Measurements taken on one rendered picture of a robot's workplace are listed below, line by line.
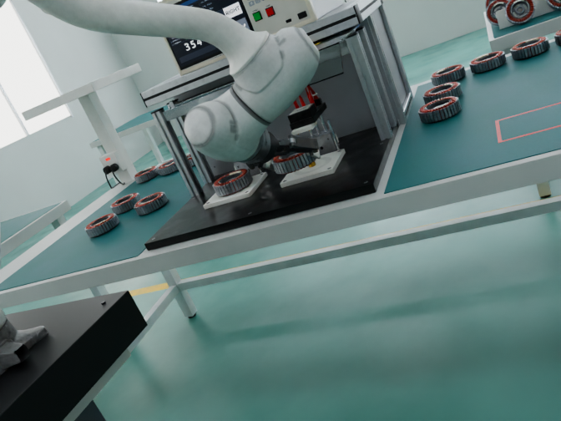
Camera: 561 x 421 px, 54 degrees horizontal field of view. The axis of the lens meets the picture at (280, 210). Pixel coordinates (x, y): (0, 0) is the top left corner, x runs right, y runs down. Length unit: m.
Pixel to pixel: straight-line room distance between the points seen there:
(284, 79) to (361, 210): 0.36
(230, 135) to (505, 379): 1.13
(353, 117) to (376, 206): 0.53
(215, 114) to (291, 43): 0.18
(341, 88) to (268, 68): 0.68
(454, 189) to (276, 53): 0.45
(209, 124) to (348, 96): 0.73
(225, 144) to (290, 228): 0.33
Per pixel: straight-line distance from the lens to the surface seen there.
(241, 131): 1.03
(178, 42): 1.66
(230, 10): 1.58
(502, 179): 1.16
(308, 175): 1.41
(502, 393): 1.76
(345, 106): 1.67
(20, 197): 7.02
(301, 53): 1.01
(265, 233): 1.29
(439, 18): 7.80
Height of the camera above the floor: 1.18
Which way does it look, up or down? 18 degrees down
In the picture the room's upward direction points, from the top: 23 degrees counter-clockwise
